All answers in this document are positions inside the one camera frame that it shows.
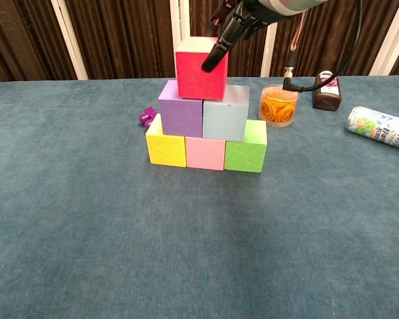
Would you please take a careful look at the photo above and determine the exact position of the purple foam cube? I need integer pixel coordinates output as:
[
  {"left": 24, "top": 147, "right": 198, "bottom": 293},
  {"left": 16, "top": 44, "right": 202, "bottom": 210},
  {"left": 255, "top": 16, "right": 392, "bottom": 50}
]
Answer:
[{"left": 158, "top": 79, "right": 204, "bottom": 139}]

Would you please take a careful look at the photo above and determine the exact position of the small purple toy block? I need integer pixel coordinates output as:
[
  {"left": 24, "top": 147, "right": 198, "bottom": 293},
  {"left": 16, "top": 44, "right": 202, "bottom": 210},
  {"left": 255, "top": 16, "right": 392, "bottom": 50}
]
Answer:
[{"left": 138, "top": 106, "right": 158, "bottom": 130}]

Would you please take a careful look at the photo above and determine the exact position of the teal table cloth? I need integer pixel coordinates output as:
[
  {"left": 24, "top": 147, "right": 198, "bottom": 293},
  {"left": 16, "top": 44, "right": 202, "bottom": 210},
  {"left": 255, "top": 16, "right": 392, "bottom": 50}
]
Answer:
[{"left": 0, "top": 74, "right": 399, "bottom": 319}]

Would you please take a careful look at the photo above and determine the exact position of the printed drink can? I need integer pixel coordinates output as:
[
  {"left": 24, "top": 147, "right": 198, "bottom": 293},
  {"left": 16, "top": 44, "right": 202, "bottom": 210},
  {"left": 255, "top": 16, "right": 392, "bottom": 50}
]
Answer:
[{"left": 344, "top": 106, "right": 399, "bottom": 153}]

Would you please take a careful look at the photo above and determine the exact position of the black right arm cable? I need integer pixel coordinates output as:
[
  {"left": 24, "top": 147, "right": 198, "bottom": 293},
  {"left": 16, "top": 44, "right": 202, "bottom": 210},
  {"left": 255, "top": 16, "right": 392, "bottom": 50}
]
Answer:
[{"left": 282, "top": 0, "right": 363, "bottom": 92}]

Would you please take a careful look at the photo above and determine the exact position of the clear jar of rubber bands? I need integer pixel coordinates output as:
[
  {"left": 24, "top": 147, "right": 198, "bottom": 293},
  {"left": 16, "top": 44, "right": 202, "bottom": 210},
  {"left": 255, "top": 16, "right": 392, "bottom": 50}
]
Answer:
[{"left": 257, "top": 84, "right": 301, "bottom": 128}]

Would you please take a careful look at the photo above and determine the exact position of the brown pleated curtain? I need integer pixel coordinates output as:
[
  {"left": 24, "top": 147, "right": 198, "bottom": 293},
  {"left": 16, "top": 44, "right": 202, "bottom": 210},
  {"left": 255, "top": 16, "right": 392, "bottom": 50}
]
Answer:
[{"left": 0, "top": 0, "right": 399, "bottom": 84}]

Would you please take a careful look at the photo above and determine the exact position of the dark juice bottle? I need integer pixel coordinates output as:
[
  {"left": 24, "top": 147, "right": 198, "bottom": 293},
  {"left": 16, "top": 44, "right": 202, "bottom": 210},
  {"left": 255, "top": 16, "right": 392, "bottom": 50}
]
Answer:
[{"left": 312, "top": 70, "right": 342, "bottom": 112}]

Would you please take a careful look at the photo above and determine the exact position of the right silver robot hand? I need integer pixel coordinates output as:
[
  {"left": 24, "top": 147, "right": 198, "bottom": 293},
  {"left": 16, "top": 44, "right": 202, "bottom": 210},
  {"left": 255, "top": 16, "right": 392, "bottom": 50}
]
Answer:
[{"left": 201, "top": 0, "right": 282, "bottom": 73}]

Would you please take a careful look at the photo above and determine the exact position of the yellow foam cube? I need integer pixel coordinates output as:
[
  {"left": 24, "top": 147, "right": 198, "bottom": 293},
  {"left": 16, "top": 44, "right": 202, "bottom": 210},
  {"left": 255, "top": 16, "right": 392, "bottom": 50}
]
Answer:
[{"left": 145, "top": 113, "right": 188, "bottom": 168}]

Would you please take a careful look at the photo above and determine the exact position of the light blue foam cube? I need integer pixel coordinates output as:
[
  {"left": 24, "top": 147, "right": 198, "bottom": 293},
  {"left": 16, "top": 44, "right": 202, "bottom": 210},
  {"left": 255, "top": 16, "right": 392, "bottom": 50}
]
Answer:
[{"left": 202, "top": 84, "right": 250, "bottom": 143}]

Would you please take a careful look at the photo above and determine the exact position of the red foam cube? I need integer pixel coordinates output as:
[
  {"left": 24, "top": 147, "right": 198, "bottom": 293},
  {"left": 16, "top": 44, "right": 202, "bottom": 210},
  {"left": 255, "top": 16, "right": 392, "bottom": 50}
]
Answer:
[{"left": 174, "top": 36, "right": 229, "bottom": 102}]

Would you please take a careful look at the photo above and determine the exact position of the pink foam cube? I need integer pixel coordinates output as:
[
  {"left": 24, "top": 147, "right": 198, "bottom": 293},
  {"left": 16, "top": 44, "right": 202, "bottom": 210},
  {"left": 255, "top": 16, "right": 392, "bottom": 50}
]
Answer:
[{"left": 185, "top": 136, "right": 226, "bottom": 171}]

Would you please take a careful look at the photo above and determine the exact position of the green foam cube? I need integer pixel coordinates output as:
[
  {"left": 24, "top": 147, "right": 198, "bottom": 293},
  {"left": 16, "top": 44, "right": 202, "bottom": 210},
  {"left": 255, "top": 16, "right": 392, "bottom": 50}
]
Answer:
[{"left": 223, "top": 119, "right": 268, "bottom": 173}]

